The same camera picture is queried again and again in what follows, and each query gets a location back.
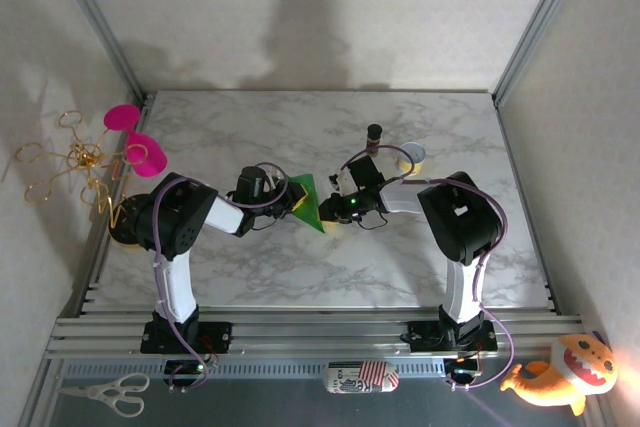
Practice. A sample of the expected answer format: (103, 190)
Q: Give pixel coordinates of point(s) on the small dark spice bottle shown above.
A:
(374, 134)

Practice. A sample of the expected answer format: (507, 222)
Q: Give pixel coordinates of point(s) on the green paper sheet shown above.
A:
(307, 207)

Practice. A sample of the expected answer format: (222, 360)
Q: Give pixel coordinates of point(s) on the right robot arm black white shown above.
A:
(460, 217)

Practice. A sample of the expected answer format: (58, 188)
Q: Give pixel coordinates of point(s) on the white scissors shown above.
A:
(117, 392)

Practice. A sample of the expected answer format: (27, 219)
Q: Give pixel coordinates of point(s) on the aluminium side rail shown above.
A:
(95, 292)

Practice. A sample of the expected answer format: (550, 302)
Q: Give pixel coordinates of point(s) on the small black controller box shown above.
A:
(462, 369)
(186, 368)

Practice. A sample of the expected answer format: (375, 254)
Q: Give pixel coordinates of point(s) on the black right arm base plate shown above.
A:
(425, 334)

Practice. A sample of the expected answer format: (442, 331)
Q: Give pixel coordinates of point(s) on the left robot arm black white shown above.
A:
(175, 217)

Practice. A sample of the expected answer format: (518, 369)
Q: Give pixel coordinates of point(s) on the orange fish plush toy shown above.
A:
(575, 372)

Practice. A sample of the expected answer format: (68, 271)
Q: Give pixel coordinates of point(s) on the aluminium front rail frame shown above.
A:
(310, 334)

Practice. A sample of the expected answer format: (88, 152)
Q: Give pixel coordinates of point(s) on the perforated metal strip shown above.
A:
(260, 369)

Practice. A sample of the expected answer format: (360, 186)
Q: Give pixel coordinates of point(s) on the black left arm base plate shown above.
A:
(220, 337)

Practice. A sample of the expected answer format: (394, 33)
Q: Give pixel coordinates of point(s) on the striped patterned can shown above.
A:
(360, 377)

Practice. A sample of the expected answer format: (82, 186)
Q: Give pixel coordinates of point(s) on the aluminium frame post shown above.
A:
(100, 32)
(537, 27)

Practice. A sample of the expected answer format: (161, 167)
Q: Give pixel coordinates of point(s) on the pink plastic wine glass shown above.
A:
(150, 162)

